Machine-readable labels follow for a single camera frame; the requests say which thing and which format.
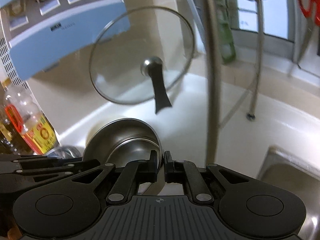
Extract clear oil jug red handle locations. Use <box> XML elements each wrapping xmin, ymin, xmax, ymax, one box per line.
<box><xmin>2</xmin><ymin>78</ymin><xmax>59</xmax><ymax>155</ymax></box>

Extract steel rack leg far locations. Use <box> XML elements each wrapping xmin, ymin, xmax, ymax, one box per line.
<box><xmin>246</xmin><ymin>0</ymin><xmax>264</xmax><ymax>121</ymax></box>

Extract stainless steel bowl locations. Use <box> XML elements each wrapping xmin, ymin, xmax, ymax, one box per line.
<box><xmin>81</xmin><ymin>117</ymin><xmax>166</xmax><ymax>196</ymax></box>

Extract blue range hood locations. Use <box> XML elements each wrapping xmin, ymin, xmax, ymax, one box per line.
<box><xmin>1</xmin><ymin>0</ymin><xmax>126</xmax><ymax>80</ymax></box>

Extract glass pot lid black handle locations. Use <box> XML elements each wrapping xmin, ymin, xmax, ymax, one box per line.
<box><xmin>88</xmin><ymin>5</ymin><xmax>195</xmax><ymax>113</ymax></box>

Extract steel rack leg near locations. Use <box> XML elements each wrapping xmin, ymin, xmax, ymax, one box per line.
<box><xmin>203</xmin><ymin>0</ymin><xmax>221</xmax><ymax>164</ymax></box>

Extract dark oil jug yellow handle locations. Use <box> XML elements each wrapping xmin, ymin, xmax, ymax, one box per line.
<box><xmin>1</xmin><ymin>112</ymin><xmax>33</xmax><ymax>155</ymax></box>

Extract steel rack leg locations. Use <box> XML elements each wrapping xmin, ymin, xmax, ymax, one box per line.
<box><xmin>203</xmin><ymin>0</ymin><xmax>221</xmax><ymax>164</ymax></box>
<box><xmin>246</xmin><ymin>0</ymin><xmax>264</xmax><ymax>121</ymax></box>

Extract red handled scissors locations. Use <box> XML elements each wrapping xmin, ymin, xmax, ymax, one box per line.
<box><xmin>298</xmin><ymin>0</ymin><xmax>319</xmax><ymax>27</ymax></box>

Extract stainless steel sink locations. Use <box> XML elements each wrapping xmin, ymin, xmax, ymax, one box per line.
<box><xmin>257</xmin><ymin>146</ymin><xmax>320</xmax><ymax>239</ymax></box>

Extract large steel round plate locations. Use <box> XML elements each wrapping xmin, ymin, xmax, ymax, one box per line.
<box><xmin>45</xmin><ymin>145</ymin><xmax>82</xmax><ymax>159</ymax></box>

